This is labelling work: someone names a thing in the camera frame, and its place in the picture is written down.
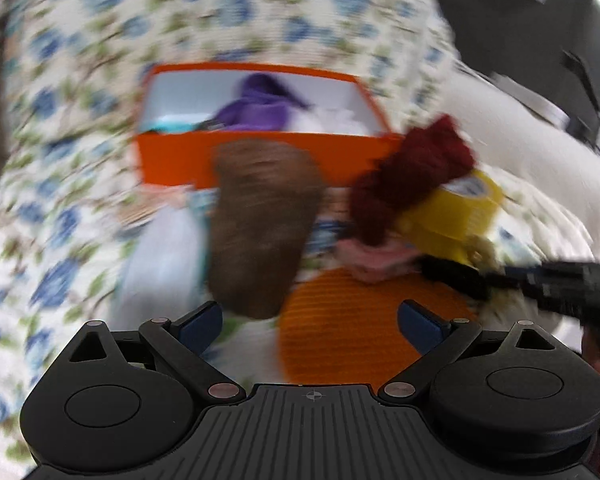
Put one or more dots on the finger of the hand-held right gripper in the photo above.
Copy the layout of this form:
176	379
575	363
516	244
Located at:
470	277

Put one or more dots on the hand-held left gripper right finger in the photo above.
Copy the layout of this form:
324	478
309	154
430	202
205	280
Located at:
420	325

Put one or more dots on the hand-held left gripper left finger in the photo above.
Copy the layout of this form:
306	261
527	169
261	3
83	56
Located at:
200	325

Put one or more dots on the white waffle towel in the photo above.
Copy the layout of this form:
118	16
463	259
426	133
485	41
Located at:
165	260

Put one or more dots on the pink white round pad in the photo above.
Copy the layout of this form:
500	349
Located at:
375	260

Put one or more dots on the orange silicone honeycomb mat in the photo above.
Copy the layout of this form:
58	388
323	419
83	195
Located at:
340	320

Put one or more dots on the brown plush pad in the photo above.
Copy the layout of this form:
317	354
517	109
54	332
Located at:
260	230

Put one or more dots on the dark red knit scrunchie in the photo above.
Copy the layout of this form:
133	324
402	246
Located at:
410	175

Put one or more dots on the orange cardboard box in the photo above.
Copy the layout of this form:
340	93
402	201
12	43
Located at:
180	160

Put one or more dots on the teal packet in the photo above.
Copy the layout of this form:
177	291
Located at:
170	125

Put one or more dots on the white fluffy plush cloth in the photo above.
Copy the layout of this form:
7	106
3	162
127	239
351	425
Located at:
330	120

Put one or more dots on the purple fleece cloth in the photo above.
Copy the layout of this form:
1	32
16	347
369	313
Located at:
260	112

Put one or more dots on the person's right hand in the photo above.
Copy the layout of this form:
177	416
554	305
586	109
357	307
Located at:
595	352

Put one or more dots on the clear packing tape roll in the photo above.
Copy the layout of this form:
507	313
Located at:
445	220

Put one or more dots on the cream textured bedspread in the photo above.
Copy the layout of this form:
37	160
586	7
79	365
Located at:
540	185

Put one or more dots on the blue floral blanket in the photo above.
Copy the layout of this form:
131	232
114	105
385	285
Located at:
80	185

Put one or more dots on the white power strip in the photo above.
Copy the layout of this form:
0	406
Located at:
535	100

